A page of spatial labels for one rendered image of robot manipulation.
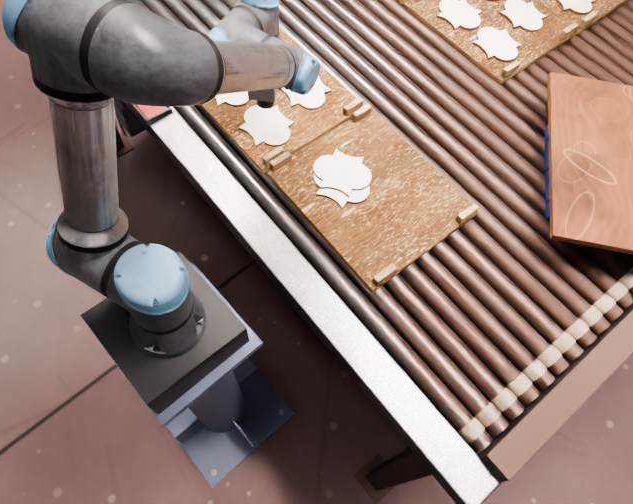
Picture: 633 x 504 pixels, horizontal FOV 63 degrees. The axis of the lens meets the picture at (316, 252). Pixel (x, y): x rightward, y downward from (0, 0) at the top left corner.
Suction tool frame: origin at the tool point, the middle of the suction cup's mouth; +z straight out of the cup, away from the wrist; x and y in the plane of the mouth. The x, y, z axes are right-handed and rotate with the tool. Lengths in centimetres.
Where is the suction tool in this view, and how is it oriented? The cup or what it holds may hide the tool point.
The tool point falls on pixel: (265, 102)
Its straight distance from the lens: 133.4
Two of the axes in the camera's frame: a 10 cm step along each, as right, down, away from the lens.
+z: -0.4, 4.5, 8.9
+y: 1.3, -8.8, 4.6
